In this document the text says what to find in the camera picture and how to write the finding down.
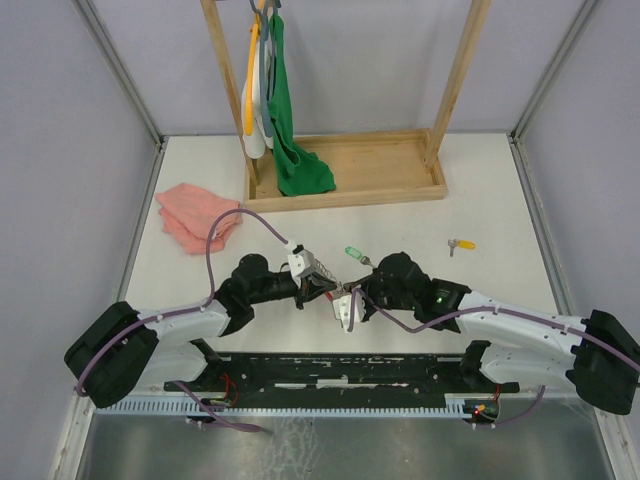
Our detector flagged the grey cable duct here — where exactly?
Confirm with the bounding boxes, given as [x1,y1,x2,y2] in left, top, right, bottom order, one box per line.
[96,388,473,419]

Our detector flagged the grey clothes hanger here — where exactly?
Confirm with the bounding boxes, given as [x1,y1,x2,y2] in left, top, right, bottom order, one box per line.
[244,1,275,149]

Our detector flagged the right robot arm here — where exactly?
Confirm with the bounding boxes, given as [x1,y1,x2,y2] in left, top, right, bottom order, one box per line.
[333,252,639,415]

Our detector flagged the green hanging garment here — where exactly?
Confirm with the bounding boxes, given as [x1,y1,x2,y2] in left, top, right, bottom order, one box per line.
[268,14,336,197]

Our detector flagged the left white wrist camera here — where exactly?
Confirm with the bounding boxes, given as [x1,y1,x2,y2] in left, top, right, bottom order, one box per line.
[287,244,316,283]

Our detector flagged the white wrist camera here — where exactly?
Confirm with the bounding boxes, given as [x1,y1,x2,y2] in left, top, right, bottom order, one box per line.
[332,292,365,333]
[287,244,316,283]

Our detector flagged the wooden clothes rack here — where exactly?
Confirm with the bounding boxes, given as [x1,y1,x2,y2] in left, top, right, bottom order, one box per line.
[199,0,494,215]

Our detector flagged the green tag key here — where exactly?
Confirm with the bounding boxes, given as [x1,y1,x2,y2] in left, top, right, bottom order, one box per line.
[345,246,375,268]

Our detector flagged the yellow clothes hanger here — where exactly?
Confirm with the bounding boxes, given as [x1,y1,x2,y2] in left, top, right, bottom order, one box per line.
[243,13,261,136]

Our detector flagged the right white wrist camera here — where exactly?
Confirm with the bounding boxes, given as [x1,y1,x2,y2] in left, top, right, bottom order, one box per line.
[332,292,365,333]

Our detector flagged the grey key holder with rings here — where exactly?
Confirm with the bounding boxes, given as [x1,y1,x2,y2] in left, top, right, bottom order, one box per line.
[314,259,347,301]

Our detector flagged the white hanging garment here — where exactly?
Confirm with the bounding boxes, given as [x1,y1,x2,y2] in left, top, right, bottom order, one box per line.
[241,47,274,159]

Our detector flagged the pink folded cloth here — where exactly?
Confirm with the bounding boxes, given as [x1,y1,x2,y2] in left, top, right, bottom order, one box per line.
[155,183,240,255]

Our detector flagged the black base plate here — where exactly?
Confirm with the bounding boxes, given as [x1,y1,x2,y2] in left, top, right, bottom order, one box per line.
[186,352,519,403]

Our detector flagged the yellow tag key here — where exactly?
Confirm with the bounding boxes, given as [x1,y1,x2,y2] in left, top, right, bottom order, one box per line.
[447,239,476,257]

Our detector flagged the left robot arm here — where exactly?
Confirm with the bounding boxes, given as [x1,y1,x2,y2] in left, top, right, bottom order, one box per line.
[64,250,339,408]

